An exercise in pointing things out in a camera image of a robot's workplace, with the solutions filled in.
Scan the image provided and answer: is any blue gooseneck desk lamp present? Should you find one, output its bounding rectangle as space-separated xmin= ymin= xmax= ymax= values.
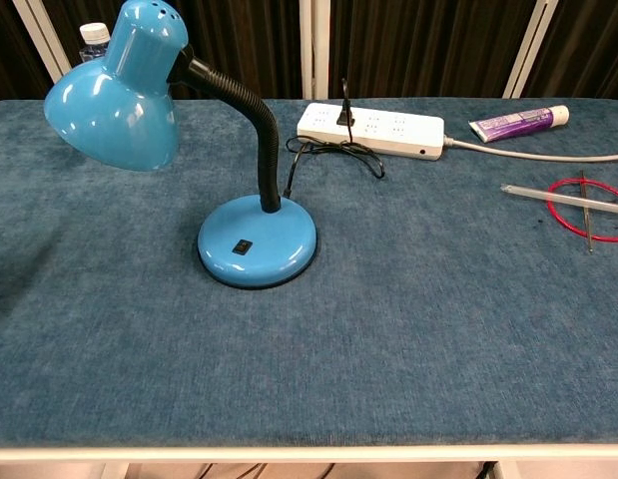
xmin=43 ymin=0 xmax=319 ymax=289

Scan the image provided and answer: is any blue fabric table cover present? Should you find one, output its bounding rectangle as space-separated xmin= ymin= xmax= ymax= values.
xmin=0 ymin=97 xmax=618 ymax=449

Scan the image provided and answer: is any white power strip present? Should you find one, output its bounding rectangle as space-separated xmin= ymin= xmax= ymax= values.
xmin=296 ymin=102 xmax=446 ymax=163

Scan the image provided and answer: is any purple and white toothpaste tube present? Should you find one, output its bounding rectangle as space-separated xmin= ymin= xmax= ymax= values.
xmin=468 ymin=105 xmax=571 ymax=145

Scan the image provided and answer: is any clear glass tube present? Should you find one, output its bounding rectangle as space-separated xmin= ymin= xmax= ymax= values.
xmin=500 ymin=183 xmax=618 ymax=217

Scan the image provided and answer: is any thin metal rod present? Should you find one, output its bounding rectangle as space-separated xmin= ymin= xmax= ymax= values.
xmin=579 ymin=169 xmax=595 ymax=255

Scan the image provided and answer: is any clear plastic water bottle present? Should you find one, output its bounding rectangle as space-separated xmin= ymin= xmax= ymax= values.
xmin=78 ymin=22 xmax=112 ymax=65

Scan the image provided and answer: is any black lamp power cord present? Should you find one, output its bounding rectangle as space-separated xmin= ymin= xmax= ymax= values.
xmin=283 ymin=78 xmax=387 ymax=200

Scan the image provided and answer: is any white metal frame post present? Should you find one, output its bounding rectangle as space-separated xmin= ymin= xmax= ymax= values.
xmin=502 ymin=0 xmax=563 ymax=100
xmin=12 ymin=0 xmax=73 ymax=85
xmin=298 ymin=0 xmax=331 ymax=100

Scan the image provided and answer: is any grey power strip cable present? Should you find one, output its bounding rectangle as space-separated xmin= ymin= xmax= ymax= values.
xmin=442 ymin=136 xmax=618 ymax=164

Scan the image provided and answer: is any red wire ring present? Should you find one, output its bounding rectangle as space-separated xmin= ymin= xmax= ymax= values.
xmin=546 ymin=178 xmax=618 ymax=244

